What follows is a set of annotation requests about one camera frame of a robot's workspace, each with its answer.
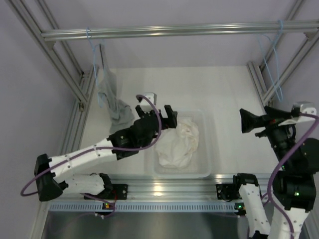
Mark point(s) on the white tank top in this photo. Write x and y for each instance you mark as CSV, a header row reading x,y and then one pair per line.
x,y
176,146

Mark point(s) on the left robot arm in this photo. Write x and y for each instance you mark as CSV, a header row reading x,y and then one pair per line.
x,y
58,175

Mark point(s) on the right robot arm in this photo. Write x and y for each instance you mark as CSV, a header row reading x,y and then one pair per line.
x,y
291,188

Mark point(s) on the blue hanger with grey shirt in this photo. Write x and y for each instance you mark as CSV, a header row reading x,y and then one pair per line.
x,y
94,61

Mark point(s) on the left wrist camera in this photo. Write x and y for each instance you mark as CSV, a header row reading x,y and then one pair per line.
x,y
147,101

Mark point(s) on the aluminium frame left posts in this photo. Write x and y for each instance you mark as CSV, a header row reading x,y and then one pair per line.
x,y
34,101

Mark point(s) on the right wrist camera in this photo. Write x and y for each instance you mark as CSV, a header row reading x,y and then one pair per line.
x,y
297,113

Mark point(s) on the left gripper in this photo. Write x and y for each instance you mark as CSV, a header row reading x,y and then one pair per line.
x,y
169,122

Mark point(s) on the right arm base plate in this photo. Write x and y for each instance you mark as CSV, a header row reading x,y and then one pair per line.
x,y
227,192

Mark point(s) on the grey shirt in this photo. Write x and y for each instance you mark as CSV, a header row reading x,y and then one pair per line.
x,y
120,113

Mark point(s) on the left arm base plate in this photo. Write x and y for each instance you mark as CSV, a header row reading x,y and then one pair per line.
x,y
116,191

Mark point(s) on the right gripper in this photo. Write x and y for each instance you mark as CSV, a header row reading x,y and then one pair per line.
x,y
249,121

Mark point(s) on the white cable duct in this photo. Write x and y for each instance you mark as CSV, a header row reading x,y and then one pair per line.
x,y
214,207

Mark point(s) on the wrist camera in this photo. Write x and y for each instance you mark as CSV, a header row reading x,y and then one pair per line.
x,y
147,101
297,113

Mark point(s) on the aluminium front rail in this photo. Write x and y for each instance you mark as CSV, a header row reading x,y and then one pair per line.
x,y
138,188

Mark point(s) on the aluminium frame top rail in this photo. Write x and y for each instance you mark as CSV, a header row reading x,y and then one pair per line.
x,y
286,26

